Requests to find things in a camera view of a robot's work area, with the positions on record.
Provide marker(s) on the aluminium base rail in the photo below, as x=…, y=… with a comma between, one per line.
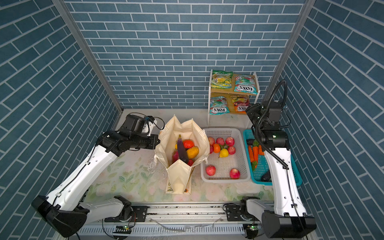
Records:
x=162, y=220

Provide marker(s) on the small orange tangerine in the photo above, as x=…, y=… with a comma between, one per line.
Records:
x=216, y=148

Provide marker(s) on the cream canvas grocery bag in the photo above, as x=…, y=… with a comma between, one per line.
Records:
x=179, y=173

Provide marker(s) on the red tomato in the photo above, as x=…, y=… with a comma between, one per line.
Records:
x=188, y=144

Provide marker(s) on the teal Fox's candy bag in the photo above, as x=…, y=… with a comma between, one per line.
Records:
x=245, y=84

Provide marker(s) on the purple eggplant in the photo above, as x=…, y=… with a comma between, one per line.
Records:
x=183, y=156

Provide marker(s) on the red apple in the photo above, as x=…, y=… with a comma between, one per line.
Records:
x=235, y=174
x=212, y=141
x=231, y=150
x=190, y=162
x=210, y=170
x=230, y=141
x=220, y=141

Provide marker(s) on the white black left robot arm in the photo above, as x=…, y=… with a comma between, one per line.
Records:
x=63, y=209

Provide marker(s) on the white wooden two-tier shelf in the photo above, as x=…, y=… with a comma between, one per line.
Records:
x=229, y=92

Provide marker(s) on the yellow lemon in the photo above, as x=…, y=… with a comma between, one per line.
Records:
x=224, y=153

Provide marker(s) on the green Fox's candy bag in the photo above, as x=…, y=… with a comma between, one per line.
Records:
x=219, y=106

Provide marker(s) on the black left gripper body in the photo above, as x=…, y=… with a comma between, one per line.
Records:
x=144, y=141

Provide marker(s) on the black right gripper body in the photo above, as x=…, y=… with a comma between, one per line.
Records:
x=255, y=114

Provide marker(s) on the green yellow candy bag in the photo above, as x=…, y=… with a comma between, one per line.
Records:
x=221, y=79

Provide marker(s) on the orange Fox's candy bag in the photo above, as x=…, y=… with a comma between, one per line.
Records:
x=240, y=102

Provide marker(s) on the orange carrot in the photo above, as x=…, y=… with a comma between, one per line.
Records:
x=251, y=154

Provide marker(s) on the teal plastic basket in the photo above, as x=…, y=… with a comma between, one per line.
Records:
x=258, y=169

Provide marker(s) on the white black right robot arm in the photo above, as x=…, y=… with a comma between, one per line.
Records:
x=282, y=186

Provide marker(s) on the pink dragon fruit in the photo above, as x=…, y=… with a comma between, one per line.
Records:
x=175, y=156

